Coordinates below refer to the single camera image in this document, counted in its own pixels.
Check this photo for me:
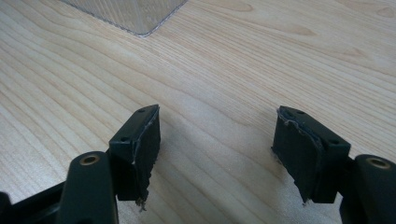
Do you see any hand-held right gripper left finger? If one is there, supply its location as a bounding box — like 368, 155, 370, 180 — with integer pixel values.
108, 104, 163, 213

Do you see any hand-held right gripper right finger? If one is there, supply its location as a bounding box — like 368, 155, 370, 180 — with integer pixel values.
271, 105, 352, 207

